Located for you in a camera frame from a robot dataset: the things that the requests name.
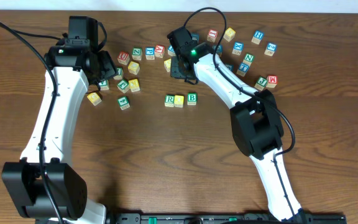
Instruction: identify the green B block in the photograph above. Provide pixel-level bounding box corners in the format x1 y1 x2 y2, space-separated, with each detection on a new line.
187 93 198 106

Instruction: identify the yellow O block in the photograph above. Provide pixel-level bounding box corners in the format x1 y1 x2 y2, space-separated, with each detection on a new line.
174 95 185 108

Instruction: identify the green R block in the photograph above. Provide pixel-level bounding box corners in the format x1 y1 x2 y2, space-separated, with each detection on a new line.
164 95 175 107

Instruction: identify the blue T block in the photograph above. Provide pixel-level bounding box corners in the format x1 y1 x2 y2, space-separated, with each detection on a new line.
236 63 249 77

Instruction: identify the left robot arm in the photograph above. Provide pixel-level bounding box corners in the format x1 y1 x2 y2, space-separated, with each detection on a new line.
2 47 117 223

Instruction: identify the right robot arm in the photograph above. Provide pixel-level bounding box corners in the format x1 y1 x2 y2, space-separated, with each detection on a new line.
171 42 301 221

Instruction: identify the yellow S block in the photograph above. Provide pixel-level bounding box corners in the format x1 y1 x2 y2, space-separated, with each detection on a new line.
163 59 172 72

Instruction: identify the blue L block upper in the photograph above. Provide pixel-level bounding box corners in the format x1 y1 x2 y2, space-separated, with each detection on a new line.
168 45 176 57

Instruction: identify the green V block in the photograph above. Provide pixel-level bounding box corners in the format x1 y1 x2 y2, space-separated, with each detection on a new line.
99 80 109 91

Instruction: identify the green 7 block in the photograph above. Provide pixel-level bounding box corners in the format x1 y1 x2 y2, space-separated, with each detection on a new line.
113 67 124 80

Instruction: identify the red U block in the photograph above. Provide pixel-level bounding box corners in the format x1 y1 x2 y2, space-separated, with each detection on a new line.
117 51 130 65

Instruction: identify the red A block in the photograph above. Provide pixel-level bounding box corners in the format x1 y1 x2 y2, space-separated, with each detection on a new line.
154 45 165 58

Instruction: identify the green J block left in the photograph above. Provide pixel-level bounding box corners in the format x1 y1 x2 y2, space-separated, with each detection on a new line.
117 79 130 93

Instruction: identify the green j block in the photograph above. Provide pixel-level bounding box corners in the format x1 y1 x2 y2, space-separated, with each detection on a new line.
117 79 130 93
254 77 268 91

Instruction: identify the yellow C block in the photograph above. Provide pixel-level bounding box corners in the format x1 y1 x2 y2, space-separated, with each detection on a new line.
128 61 140 75

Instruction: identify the yellow block far left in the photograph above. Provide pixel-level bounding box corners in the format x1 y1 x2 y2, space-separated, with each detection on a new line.
87 92 102 106

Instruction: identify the blue D block upper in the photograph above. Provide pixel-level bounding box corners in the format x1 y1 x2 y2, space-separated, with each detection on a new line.
191 33 199 42

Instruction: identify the blue d block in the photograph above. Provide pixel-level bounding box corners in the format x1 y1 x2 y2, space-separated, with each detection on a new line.
191 33 199 42
213 45 223 57

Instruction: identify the blue P block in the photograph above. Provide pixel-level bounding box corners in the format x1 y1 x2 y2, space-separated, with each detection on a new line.
145 47 155 60

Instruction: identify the yellow K block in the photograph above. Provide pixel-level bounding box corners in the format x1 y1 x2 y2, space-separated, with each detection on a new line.
129 79 140 93

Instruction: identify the green Z block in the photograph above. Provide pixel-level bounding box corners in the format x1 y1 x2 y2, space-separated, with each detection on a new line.
132 47 142 60

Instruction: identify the green 4 block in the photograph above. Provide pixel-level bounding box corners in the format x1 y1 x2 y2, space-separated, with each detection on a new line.
117 96 130 110

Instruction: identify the blue D block lower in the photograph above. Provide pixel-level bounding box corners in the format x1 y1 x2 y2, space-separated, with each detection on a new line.
213 45 223 57

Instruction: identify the red I block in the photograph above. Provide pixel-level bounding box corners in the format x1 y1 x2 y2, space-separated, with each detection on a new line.
206 29 218 42

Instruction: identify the blue 5 block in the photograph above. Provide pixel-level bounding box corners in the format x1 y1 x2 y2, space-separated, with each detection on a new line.
225 64 233 71

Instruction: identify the yellow block top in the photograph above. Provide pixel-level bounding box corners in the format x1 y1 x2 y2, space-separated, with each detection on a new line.
223 27 236 42

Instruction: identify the blue X block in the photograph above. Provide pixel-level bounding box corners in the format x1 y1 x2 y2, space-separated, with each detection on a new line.
232 42 244 55

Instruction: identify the green N block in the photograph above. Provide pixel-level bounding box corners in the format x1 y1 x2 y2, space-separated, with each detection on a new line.
242 53 255 66

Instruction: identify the green J block right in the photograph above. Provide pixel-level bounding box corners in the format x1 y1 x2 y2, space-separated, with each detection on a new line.
254 77 268 91

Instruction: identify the blue H block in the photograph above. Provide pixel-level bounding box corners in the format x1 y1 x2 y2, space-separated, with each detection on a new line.
251 30 264 45

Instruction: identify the red M block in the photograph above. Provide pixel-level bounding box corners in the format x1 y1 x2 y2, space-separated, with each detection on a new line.
266 75 278 88

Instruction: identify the blue 2 block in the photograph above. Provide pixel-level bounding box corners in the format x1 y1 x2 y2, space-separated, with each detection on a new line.
264 42 277 56

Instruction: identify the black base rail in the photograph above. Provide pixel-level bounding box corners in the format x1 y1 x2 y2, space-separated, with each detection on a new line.
105 211 347 224

